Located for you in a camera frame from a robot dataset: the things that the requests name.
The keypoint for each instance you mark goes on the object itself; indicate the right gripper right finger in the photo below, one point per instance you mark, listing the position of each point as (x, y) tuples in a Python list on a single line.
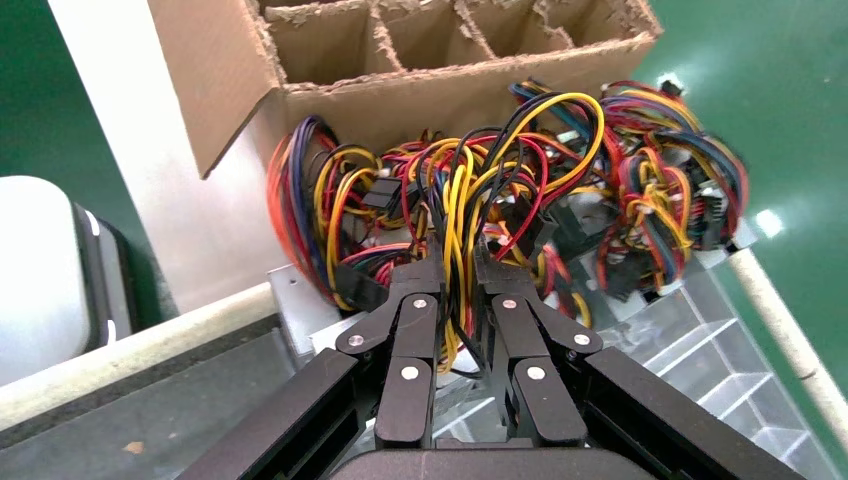
[(513, 331)]

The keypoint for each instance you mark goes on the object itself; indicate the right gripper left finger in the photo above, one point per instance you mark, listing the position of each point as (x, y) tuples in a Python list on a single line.
[(417, 331)]

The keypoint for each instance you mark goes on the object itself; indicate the clear plastic compartment tray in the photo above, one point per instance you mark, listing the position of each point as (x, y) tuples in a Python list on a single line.
[(696, 358)]

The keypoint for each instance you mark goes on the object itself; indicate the brown cardboard divider box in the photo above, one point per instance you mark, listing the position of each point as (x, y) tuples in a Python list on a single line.
[(430, 99)]

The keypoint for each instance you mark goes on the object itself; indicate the white and black robot body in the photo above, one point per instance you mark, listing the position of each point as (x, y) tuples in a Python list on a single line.
[(33, 278)]

